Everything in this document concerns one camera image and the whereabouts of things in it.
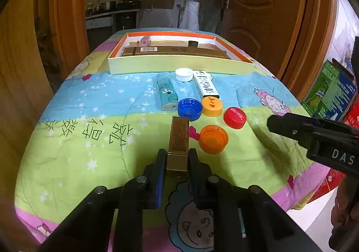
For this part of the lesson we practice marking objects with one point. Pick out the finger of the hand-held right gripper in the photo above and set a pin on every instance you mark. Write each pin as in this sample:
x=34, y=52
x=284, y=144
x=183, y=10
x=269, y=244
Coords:
x=286, y=125

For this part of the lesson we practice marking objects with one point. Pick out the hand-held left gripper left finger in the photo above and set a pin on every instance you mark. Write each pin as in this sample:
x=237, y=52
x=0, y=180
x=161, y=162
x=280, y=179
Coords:
x=160, y=184

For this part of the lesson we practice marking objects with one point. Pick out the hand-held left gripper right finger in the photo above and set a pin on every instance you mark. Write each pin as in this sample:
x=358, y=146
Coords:
x=196, y=184

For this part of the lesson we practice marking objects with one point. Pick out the orange ribbed bottle cap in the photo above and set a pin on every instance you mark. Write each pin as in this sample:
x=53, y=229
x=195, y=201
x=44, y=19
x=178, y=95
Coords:
x=213, y=139

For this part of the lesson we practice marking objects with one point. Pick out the gold lighter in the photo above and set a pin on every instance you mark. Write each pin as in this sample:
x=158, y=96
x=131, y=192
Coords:
x=178, y=139

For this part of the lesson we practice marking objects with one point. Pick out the yellow bottle cap red print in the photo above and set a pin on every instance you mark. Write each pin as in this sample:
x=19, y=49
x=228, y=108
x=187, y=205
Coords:
x=211, y=106

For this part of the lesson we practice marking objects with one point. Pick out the teal flower-print lighter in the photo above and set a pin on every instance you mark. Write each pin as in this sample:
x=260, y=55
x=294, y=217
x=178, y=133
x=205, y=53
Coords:
x=167, y=92

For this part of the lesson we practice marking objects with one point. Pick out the orange-rimmed shallow box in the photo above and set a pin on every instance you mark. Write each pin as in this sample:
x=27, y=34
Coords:
x=134, y=65

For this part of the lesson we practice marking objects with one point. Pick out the person's right hand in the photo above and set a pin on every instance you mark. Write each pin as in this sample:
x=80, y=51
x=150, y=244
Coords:
x=340, y=207

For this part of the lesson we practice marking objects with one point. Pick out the red carton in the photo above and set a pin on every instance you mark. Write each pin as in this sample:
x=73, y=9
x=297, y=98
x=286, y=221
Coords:
x=326, y=184

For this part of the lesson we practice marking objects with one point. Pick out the green carton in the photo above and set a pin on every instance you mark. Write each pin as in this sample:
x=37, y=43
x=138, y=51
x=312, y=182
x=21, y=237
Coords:
x=328, y=92

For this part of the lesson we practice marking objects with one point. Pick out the blue bottle cap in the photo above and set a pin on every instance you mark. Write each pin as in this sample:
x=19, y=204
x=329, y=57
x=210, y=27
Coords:
x=190, y=109

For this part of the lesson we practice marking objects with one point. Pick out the white cartoon-print lighter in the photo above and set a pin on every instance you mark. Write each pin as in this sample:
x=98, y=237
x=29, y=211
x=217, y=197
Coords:
x=206, y=85

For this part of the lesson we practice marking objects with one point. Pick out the brown wooden door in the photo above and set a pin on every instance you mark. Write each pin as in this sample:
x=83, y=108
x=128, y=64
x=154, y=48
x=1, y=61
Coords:
x=260, y=22

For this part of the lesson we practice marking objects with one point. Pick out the white bottle cap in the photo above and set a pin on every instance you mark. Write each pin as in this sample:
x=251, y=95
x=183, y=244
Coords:
x=184, y=74

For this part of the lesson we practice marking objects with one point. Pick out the brown cardboard liner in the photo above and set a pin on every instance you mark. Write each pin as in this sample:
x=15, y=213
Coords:
x=179, y=51

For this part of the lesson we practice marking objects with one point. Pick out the white sack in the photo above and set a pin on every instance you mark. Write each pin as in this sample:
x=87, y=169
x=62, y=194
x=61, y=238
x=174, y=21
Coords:
x=190, y=15

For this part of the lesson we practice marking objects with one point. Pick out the kitchen counter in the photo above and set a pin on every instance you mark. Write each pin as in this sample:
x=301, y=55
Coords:
x=112, y=17

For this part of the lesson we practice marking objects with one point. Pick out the black stove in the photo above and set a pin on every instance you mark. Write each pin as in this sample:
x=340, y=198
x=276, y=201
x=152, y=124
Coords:
x=128, y=5

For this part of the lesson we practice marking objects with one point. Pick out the metal pot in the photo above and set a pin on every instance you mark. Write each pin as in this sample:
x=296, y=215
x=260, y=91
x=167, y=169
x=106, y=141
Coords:
x=108, y=5

